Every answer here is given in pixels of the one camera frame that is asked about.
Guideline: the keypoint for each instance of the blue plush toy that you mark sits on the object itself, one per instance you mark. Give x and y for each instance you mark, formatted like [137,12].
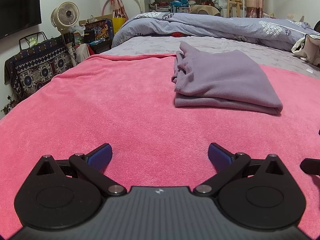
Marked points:
[178,2]

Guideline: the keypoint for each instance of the yellow bag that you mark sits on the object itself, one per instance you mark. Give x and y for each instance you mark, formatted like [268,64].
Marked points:
[118,25]

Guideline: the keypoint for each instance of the beige standing fan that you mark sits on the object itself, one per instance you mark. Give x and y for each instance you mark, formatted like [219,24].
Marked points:
[66,13]

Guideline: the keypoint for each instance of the black wall television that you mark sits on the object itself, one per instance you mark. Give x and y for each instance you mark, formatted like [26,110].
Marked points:
[17,7]

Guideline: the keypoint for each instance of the brown cushion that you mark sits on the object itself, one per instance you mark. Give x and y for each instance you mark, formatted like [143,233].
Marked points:
[205,10]

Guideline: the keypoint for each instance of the white plastic bag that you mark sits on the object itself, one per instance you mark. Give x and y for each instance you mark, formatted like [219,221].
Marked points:
[77,30]

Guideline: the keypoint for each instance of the colourful printed box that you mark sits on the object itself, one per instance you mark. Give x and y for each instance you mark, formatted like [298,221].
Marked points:
[100,30]

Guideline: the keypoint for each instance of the pink towel blanket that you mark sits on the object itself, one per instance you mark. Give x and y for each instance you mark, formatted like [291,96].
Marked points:
[100,105]

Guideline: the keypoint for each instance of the patterned cloth covered furniture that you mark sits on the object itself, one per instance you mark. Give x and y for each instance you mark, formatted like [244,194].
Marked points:
[37,67]

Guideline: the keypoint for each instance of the purple fleece garment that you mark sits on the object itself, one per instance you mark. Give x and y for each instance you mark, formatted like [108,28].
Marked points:
[225,80]

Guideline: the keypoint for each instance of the red cloth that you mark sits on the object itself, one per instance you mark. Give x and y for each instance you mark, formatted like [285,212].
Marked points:
[178,34]

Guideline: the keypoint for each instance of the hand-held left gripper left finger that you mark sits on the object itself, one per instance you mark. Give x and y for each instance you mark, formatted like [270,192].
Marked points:
[100,157]

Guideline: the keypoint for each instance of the grey bow-pattern bed sheet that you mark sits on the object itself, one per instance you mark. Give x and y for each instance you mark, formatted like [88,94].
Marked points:
[155,45]

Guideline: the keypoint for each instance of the blue-grey printed duvet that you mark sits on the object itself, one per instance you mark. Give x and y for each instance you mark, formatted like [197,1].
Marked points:
[200,23]

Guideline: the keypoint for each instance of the pink patterned curtain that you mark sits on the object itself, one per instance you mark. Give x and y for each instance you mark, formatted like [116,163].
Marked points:
[117,2]

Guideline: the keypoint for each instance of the beige cloth pile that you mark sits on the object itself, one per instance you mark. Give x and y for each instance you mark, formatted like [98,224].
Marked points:
[310,47]

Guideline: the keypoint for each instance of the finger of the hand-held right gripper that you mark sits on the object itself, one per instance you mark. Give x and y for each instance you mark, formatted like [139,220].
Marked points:
[310,166]

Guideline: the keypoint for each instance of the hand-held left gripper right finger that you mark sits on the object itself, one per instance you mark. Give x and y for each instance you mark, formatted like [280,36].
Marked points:
[220,157]

